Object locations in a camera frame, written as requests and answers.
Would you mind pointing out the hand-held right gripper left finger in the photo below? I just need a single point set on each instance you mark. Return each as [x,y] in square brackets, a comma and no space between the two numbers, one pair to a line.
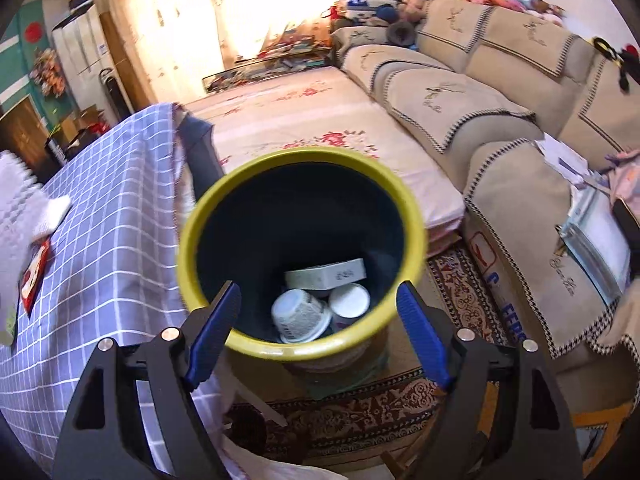
[210,340]

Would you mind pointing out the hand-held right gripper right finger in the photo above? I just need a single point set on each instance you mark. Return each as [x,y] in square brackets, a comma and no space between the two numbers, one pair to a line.
[422,335]

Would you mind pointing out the white floral paper cup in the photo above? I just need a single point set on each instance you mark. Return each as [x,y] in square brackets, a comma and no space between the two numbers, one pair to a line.
[349,300]

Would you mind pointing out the white paper bowl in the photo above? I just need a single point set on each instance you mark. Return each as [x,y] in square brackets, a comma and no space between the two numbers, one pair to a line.
[300,315]

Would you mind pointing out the white floral printed box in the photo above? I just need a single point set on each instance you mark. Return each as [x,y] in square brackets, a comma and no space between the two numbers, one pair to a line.
[320,275]

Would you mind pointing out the yellow-rimmed dark waste bin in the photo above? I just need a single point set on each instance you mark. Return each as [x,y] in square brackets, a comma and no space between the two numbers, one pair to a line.
[300,210]

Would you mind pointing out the printed cardboard box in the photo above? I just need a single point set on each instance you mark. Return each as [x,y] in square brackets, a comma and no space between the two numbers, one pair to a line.
[495,280]

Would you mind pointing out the patterned carpet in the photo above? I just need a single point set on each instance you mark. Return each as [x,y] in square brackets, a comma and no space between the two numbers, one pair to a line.
[350,415]

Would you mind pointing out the beige embroidered sofa cover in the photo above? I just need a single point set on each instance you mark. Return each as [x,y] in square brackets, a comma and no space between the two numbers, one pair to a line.
[525,42]
[520,220]
[450,105]
[452,22]
[380,62]

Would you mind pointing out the blue checkered tablecloth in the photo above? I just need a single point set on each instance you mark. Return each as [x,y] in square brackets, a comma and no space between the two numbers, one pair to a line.
[100,210]

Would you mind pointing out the red printed packet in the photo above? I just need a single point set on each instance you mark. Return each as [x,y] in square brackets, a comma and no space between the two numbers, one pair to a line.
[35,275]

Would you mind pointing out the stack of magazines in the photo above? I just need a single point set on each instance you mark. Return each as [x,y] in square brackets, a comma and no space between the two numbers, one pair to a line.
[597,245]

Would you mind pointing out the white foam sheet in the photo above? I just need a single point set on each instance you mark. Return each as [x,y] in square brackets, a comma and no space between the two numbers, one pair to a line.
[55,212]

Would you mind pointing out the loose white papers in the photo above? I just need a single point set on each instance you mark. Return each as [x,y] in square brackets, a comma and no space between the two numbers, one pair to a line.
[562,157]

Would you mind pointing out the floral mattress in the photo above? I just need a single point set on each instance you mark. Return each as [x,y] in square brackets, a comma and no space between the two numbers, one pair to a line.
[300,115]

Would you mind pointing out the translucent ridged foam wrap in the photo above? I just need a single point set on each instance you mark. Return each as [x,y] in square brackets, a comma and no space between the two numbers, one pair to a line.
[12,195]

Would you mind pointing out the brown cardboard boxes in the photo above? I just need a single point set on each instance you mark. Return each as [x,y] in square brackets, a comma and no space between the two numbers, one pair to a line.
[82,122]

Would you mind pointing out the black tower fan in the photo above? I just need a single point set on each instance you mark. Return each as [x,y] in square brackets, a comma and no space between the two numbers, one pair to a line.
[115,90]

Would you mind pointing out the large flat television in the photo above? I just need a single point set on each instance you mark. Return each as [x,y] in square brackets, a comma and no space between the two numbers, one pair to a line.
[22,132]

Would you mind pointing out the cluttered glass coffee table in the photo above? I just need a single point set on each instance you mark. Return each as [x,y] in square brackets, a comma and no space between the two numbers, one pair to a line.
[275,67]

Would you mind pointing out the beige sofa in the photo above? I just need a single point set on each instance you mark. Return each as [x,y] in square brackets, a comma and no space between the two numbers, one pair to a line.
[500,60]

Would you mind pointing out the grey neck pillow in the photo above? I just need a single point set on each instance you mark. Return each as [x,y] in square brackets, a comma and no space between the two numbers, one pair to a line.
[402,32]

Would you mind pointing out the hanging floral decoration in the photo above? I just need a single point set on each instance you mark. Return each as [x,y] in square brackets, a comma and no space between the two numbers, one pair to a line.
[49,72]

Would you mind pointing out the cream embroidered curtain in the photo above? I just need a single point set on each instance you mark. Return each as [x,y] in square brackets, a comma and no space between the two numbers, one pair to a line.
[200,20]

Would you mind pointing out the red round wall decoration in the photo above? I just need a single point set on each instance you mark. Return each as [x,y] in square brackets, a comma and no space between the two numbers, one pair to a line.
[32,32]

